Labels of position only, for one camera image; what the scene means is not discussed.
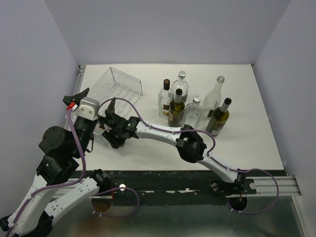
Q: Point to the white wire wine rack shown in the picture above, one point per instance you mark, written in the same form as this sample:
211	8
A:
111	83

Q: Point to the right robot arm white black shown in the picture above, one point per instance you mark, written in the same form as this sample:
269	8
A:
193	145

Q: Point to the square clear bottle front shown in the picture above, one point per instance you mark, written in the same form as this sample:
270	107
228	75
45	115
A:
98	135

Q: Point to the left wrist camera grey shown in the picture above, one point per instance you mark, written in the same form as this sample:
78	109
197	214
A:
88	109

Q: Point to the small clear bottle silver cap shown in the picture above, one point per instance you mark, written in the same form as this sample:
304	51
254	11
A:
192	112

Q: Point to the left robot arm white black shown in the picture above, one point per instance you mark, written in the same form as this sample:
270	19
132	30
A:
61	181

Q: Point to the square clear bottle black cap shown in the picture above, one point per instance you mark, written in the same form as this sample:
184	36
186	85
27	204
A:
165	96

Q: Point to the olive wine bottle right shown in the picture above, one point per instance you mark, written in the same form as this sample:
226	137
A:
219	118

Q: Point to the dark green wine bottle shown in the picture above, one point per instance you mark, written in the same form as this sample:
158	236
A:
176	109

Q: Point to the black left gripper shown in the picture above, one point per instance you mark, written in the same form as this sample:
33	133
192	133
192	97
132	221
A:
70	98

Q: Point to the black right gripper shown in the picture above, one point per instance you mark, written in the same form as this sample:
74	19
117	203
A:
107	135

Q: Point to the round clear bottle silver cap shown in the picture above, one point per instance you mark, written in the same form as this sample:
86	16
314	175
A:
181	83

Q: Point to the tall clear wine bottle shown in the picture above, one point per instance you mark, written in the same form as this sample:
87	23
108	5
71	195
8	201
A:
213	98

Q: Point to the aluminium rail right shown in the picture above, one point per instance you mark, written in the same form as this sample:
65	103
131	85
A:
287	186

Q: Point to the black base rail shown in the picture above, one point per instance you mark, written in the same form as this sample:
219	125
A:
162	188

